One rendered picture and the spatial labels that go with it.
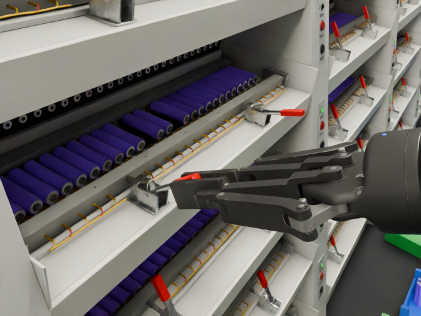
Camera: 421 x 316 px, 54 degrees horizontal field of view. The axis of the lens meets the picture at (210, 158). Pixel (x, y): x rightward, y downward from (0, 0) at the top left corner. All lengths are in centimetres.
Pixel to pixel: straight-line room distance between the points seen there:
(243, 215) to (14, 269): 18
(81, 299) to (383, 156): 29
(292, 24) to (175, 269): 48
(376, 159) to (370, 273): 125
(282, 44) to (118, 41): 48
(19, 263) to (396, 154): 28
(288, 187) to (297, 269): 65
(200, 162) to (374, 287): 103
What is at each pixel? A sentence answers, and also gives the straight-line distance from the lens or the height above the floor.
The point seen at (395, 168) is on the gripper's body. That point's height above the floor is 86.
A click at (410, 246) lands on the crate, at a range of 163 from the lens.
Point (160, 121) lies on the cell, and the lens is 60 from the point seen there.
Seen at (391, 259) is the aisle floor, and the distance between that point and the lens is 161.
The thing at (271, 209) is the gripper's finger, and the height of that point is 83.
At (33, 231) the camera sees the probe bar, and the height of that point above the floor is 79.
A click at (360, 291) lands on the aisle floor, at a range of 147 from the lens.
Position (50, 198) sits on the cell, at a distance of 47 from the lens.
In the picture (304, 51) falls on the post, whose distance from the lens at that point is 80.
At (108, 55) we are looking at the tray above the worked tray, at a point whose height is 93.
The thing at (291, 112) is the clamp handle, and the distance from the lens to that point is 63.
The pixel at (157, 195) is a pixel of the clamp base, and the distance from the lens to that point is 47.
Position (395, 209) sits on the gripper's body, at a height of 84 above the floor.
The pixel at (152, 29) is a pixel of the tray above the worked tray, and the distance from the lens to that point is 42.
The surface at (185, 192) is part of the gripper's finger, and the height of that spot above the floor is 79.
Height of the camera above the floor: 100
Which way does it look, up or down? 25 degrees down
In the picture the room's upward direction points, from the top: 7 degrees counter-clockwise
